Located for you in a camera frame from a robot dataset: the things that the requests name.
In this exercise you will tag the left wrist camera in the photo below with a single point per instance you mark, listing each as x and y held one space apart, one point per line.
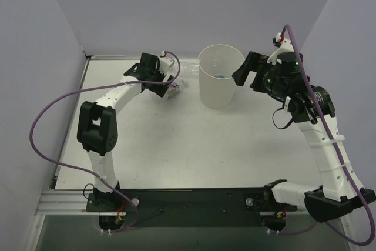
166 63

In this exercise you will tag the blue label plastic bottle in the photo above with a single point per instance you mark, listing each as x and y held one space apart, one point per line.
221 77

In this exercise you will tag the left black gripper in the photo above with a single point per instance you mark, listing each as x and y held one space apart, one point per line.
153 76

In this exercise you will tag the white paper bin cup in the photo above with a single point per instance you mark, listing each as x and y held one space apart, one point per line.
215 60

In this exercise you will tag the red white label bottle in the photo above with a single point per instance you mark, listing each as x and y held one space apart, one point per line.
176 88

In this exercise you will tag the clear unlabelled plastic bottle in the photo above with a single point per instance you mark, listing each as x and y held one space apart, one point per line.
188 70

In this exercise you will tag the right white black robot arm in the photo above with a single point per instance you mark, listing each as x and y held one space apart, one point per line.
312 110

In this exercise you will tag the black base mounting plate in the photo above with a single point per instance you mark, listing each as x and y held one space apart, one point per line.
198 208

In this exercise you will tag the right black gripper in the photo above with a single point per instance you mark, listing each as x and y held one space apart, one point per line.
257 67

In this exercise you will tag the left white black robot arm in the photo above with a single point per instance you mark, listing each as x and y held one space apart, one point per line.
98 126

